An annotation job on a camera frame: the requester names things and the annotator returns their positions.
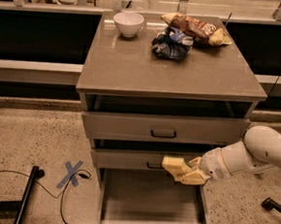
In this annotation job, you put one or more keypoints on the black caster leg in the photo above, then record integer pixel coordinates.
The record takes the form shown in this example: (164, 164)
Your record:
(269, 204)

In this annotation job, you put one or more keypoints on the brown yellow chip bag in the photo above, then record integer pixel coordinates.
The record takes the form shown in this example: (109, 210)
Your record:
(204, 33)

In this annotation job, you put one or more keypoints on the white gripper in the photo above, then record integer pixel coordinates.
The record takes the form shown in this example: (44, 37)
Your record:
(212, 163)

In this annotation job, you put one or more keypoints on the blue tape cross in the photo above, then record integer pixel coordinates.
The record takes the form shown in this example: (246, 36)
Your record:
(71, 174)

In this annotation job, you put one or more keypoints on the bottom grey drawer open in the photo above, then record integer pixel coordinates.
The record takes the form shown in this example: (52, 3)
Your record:
(149, 197)

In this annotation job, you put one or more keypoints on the blue crumpled chip bag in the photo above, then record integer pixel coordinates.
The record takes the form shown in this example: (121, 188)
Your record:
(172, 43)

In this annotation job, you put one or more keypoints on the top grey drawer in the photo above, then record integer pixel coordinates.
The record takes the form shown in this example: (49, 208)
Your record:
(163, 128)

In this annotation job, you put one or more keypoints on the black stand leg left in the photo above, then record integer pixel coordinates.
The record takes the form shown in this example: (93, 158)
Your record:
(16, 209)

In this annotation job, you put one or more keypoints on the white bowl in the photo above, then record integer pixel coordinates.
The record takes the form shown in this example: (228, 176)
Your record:
(128, 24)

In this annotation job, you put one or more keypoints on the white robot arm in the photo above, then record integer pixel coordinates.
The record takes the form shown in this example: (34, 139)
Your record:
(257, 152)

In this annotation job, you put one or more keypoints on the grey drawer cabinet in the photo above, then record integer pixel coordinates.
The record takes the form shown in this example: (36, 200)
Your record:
(124, 75)

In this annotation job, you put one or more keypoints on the middle grey drawer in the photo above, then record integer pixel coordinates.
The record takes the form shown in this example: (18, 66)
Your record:
(134, 159)

